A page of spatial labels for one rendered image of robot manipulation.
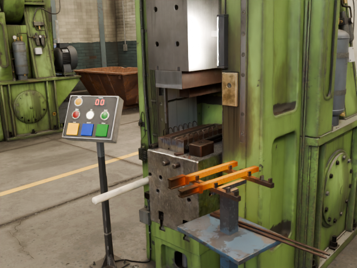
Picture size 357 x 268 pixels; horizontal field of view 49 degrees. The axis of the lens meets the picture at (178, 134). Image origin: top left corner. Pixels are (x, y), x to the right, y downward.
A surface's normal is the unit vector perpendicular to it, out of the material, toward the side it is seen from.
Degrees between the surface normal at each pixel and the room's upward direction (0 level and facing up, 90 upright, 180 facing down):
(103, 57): 90
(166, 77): 90
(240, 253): 0
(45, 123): 90
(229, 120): 90
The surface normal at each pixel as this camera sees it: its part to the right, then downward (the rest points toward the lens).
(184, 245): -0.67, 0.20
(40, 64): 0.62, -0.03
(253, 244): -0.03, -0.97
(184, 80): 0.74, 0.14
